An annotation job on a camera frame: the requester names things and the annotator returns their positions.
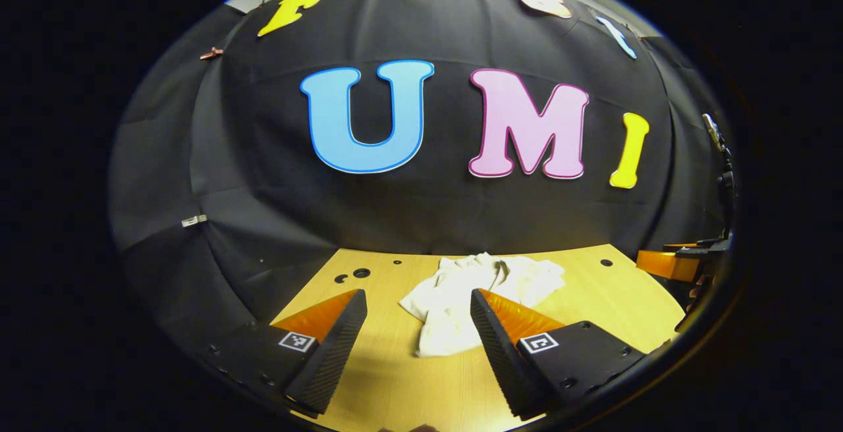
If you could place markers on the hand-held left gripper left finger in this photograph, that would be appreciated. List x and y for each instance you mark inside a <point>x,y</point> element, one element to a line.
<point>329,359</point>

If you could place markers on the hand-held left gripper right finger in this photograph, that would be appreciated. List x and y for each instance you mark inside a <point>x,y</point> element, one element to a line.
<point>500,359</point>

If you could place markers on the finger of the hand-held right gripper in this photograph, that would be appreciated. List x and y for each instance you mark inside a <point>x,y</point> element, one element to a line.
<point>665,265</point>
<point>681,245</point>

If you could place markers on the white garment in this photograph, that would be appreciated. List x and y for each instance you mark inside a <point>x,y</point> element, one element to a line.
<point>454,300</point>

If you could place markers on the black backdrop cloth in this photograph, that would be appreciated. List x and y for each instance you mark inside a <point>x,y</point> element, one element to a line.
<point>428,215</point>

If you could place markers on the small white clip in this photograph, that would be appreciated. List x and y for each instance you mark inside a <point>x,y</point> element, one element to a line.
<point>193,220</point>

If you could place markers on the small red clip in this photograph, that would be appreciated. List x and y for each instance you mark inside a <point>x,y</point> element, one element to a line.
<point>211,53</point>

